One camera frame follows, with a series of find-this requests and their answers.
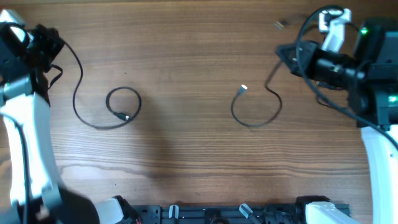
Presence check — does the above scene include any black usb cable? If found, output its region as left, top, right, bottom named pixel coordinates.
left=230, top=18, right=290, bottom=128

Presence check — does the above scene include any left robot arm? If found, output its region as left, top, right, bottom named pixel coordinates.
left=1, top=9, right=100, bottom=223

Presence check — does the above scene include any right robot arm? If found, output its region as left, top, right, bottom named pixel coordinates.
left=276, top=17, right=397, bottom=223

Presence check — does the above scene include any left camera cable black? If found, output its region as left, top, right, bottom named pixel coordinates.
left=1, top=112, right=30, bottom=224

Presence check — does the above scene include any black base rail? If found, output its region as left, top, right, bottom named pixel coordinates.
left=114, top=195, right=357, bottom=224

